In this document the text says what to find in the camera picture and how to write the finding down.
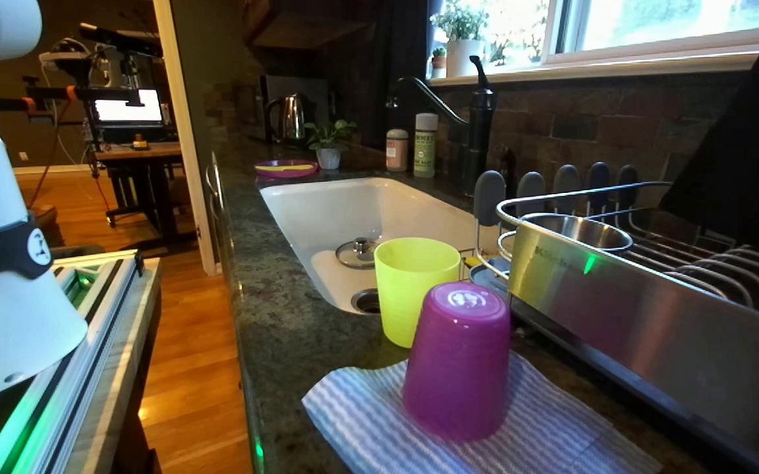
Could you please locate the blue striped dish cloth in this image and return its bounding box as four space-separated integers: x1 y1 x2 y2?
302 355 661 474

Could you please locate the stainless steel dish rack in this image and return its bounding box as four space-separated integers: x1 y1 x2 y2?
474 169 759 470

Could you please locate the metal sink strainer lid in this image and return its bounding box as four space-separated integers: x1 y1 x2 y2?
334 237 376 268

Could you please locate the white kitchen sink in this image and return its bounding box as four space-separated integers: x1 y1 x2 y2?
260 177 474 317

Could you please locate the lime green plastic cup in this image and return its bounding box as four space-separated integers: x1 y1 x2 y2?
374 237 460 348

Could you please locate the green potted houseplant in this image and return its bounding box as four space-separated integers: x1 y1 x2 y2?
309 119 359 171

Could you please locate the green soap bottle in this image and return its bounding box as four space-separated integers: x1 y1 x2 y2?
414 113 437 180

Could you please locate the dark bronze faucet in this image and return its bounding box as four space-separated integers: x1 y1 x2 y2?
385 56 495 194

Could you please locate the purple plastic cup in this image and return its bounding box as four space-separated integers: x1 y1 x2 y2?
403 281 511 442

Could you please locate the steel electric kettle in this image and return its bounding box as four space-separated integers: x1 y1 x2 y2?
267 92 314 142

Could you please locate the metal cutlery cup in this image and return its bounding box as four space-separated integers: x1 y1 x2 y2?
495 214 632 262

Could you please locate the white pot window plant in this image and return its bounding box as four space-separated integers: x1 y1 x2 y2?
431 0 487 76

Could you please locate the dark wooden desk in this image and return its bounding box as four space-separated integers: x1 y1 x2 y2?
94 142 189 248

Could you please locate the laptop screen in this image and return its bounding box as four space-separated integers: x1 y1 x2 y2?
94 89 160 123

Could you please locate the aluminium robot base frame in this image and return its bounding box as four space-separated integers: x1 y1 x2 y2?
0 250 160 474

